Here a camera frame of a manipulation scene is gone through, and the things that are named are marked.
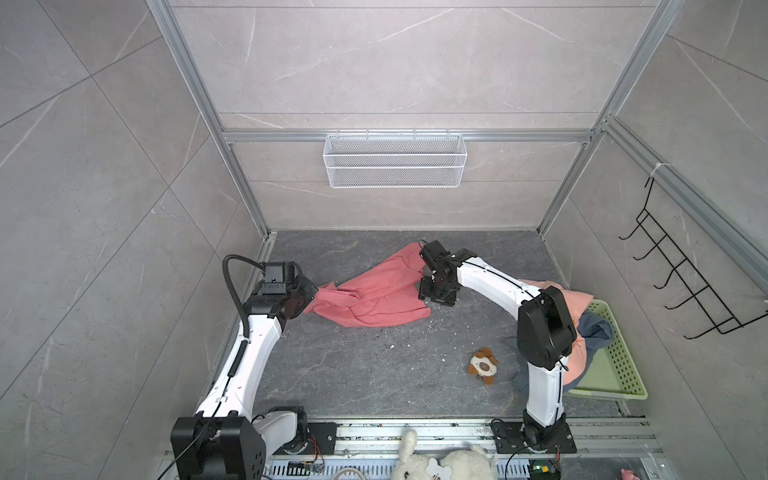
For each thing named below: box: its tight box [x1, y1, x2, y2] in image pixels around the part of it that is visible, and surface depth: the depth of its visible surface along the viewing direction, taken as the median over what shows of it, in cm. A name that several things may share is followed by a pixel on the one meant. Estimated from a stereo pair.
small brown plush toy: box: [467, 347, 498, 386], surface depth 85 cm
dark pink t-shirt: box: [304, 242, 431, 328], surface depth 100 cm
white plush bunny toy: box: [393, 428, 498, 480], surface depth 64 cm
